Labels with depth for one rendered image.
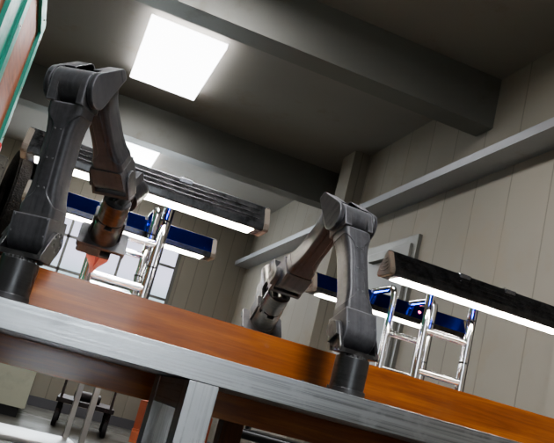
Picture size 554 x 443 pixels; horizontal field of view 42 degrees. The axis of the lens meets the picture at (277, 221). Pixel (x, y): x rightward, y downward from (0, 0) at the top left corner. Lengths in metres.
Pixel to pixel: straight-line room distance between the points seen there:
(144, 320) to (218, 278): 8.83
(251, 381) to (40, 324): 0.31
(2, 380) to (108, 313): 6.20
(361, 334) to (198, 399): 0.40
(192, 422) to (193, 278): 9.15
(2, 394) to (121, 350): 6.60
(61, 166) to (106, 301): 0.32
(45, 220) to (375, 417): 0.60
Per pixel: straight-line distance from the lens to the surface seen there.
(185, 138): 7.40
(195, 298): 10.17
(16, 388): 7.62
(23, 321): 1.04
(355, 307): 1.37
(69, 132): 1.25
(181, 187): 1.81
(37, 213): 1.24
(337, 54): 4.84
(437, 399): 1.67
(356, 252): 1.44
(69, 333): 1.04
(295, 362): 1.52
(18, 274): 1.21
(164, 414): 1.31
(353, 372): 1.32
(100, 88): 1.28
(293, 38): 4.77
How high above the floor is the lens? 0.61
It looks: 15 degrees up
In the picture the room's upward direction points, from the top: 15 degrees clockwise
